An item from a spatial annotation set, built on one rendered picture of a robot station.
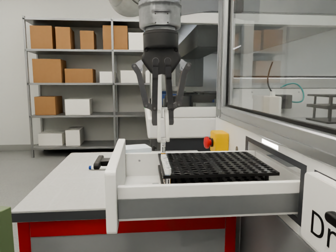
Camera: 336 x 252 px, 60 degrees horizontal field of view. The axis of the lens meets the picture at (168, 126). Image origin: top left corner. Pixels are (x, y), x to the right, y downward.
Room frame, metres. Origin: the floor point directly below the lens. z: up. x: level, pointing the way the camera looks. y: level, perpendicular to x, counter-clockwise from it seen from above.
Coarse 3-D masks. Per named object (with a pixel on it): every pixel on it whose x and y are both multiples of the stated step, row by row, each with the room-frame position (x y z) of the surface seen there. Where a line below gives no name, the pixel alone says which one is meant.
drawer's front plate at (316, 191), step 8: (304, 176) 0.45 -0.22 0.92; (312, 176) 0.43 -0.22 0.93; (320, 176) 0.42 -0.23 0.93; (304, 184) 0.45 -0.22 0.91; (312, 184) 0.43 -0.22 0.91; (320, 184) 0.41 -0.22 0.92; (328, 184) 0.39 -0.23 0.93; (304, 192) 0.45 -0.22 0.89; (312, 192) 0.43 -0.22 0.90; (320, 192) 0.41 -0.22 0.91; (328, 192) 0.39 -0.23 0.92; (304, 200) 0.45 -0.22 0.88; (312, 200) 0.43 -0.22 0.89; (320, 200) 0.41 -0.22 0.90; (328, 200) 0.39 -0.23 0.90; (304, 208) 0.45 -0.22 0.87; (312, 208) 0.42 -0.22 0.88; (320, 208) 0.41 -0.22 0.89; (328, 208) 0.39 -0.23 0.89; (304, 216) 0.44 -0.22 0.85; (320, 216) 0.40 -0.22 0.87; (304, 224) 0.44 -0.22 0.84; (320, 224) 0.40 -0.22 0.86; (328, 224) 0.38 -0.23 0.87; (304, 232) 0.44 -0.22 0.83; (320, 232) 0.40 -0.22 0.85; (312, 240) 0.42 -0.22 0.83; (320, 240) 0.40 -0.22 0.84; (320, 248) 0.40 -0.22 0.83; (328, 248) 0.38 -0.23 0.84
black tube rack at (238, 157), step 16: (176, 160) 0.62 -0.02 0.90; (192, 160) 0.62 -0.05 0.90; (208, 160) 0.62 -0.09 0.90; (224, 160) 0.63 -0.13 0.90; (240, 160) 0.62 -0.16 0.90; (256, 160) 0.62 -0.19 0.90; (160, 176) 0.60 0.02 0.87; (176, 176) 0.52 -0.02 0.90; (192, 176) 0.52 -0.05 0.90; (208, 176) 0.52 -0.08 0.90; (224, 176) 0.53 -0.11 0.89; (240, 176) 0.60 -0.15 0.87; (256, 176) 0.60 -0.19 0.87
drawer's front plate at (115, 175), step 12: (120, 144) 0.66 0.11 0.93; (120, 156) 0.57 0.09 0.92; (108, 168) 0.46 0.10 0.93; (120, 168) 0.56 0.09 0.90; (108, 180) 0.45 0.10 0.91; (120, 180) 0.55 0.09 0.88; (108, 192) 0.45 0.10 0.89; (108, 204) 0.45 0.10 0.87; (108, 216) 0.45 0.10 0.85; (108, 228) 0.45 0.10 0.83
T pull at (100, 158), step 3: (99, 156) 0.61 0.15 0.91; (102, 156) 0.61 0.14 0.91; (96, 159) 0.58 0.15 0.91; (99, 159) 0.58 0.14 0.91; (102, 159) 0.59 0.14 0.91; (105, 159) 0.59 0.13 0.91; (108, 159) 0.59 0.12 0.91; (96, 162) 0.56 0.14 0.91; (99, 162) 0.57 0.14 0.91; (102, 162) 0.58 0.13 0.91; (105, 162) 0.58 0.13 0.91; (93, 165) 0.55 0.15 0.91; (96, 165) 0.55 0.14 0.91; (99, 165) 0.56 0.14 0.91; (102, 165) 0.58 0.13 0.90; (105, 165) 0.58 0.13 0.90; (93, 168) 0.56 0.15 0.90; (96, 168) 0.55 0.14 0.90
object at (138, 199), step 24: (144, 168) 0.71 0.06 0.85; (288, 168) 0.58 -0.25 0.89; (120, 192) 0.47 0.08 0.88; (144, 192) 0.47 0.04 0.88; (168, 192) 0.48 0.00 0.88; (192, 192) 0.48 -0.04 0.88; (216, 192) 0.49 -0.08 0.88; (240, 192) 0.49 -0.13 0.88; (264, 192) 0.49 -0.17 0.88; (288, 192) 0.50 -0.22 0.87; (120, 216) 0.47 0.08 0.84; (144, 216) 0.47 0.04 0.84; (168, 216) 0.48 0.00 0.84; (192, 216) 0.48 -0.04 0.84; (216, 216) 0.49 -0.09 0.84
